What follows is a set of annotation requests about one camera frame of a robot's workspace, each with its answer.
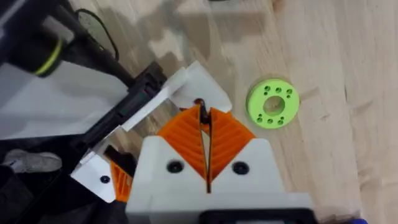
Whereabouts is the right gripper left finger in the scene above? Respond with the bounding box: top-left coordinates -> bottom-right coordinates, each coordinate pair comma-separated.
129,105 -> 209,200

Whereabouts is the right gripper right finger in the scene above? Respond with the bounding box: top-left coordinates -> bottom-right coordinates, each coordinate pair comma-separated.
208,107 -> 285,195

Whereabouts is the small black screw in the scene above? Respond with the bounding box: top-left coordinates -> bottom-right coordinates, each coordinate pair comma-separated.
193,97 -> 213,126

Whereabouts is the green disc with holes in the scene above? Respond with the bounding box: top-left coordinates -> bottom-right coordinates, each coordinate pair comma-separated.
246,78 -> 300,130

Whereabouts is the person's shoe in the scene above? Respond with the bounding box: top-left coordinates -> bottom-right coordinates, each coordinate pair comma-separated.
1,149 -> 63,174

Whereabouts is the black cable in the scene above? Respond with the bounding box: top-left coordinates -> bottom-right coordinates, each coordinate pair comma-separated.
74,8 -> 121,62

